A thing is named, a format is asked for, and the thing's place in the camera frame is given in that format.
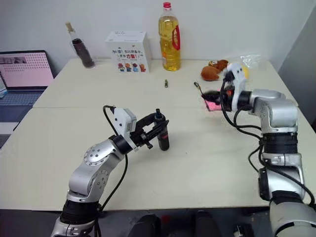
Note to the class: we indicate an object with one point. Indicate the dark rounded shape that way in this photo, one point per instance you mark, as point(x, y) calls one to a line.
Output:
point(148, 225)

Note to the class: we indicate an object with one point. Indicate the small blue white box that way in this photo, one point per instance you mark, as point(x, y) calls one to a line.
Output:
point(2, 90)

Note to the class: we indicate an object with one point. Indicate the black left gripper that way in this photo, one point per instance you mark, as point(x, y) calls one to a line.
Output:
point(139, 138)

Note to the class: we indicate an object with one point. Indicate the white printed cardboard box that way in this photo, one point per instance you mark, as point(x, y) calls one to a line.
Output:
point(129, 53)

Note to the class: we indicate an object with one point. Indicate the small black bottle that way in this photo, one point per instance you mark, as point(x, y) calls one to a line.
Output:
point(163, 140)

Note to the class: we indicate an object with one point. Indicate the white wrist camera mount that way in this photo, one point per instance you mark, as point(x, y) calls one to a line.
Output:
point(122, 121)
point(238, 84)

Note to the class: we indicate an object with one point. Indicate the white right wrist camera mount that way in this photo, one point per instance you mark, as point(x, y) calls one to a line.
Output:
point(238, 84)

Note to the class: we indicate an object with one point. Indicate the pink sponge block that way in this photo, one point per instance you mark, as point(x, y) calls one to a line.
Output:
point(213, 106)

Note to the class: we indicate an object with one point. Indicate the yellow round object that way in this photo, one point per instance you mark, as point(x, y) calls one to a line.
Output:
point(246, 71)

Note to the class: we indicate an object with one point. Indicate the short metal bit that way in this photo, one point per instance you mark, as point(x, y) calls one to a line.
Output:
point(166, 83)

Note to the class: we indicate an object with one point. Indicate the yellow cooking oil bottle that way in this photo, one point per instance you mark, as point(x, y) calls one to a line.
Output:
point(169, 44)

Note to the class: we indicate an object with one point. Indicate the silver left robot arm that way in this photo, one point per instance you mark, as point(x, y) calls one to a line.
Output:
point(93, 158)

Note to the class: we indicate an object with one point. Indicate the clear plastic bag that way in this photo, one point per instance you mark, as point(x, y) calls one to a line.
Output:
point(251, 60)

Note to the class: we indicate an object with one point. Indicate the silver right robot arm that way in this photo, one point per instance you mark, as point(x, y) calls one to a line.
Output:
point(281, 111)

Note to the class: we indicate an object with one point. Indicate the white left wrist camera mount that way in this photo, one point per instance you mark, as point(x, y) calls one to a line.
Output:
point(122, 121)

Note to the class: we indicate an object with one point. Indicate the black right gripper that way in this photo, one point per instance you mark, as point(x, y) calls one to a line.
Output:
point(227, 97)

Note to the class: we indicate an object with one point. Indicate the corked dark liquid glass bottle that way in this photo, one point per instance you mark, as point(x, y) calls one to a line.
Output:
point(84, 53)

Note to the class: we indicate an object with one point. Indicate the open laptop computer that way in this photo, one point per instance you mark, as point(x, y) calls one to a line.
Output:
point(24, 71)

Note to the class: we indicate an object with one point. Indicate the brown plush toy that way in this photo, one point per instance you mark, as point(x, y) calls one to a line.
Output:
point(209, 72)

